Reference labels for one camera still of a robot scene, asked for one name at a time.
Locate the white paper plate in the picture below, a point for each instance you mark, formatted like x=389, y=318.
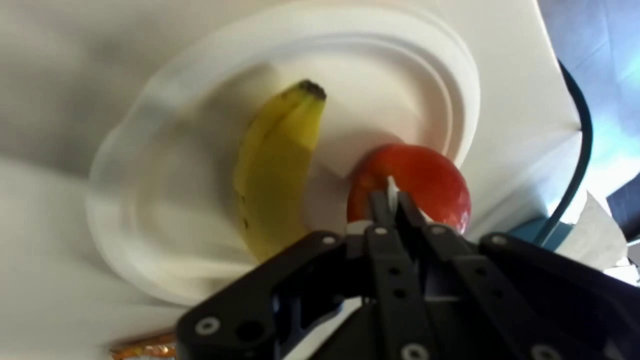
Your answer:
x=181, y=200

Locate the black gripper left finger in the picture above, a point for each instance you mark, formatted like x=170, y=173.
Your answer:
x=313, y=301

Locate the red apple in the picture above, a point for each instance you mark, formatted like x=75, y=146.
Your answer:
x=427, y=180

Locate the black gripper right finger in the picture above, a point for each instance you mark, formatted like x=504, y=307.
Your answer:
x=540, y=301

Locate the yellow banana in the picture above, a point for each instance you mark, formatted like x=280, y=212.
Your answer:
x=280, y=173

